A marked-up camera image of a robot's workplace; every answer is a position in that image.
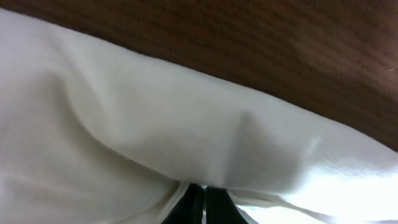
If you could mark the white t-shirt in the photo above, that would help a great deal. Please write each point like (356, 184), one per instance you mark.
(94, 133)

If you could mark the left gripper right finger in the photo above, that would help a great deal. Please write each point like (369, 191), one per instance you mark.
(220, 208)

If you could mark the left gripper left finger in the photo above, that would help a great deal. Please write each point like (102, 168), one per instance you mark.
(189, 209)

